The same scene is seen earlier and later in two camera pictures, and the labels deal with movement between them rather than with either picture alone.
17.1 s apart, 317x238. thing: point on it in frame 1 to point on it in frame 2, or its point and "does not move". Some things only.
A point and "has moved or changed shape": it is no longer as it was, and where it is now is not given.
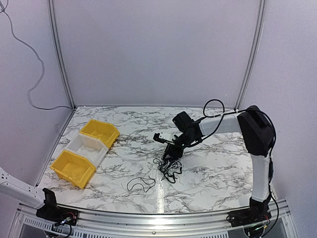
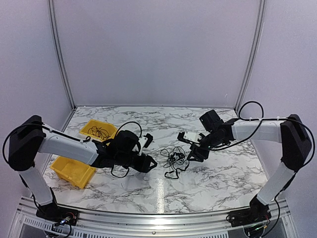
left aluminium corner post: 58,46 does not move
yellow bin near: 75,169 does not move
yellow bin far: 106,132 does not move
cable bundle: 169,167 has moved or changed shape
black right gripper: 173,151 to 200,155
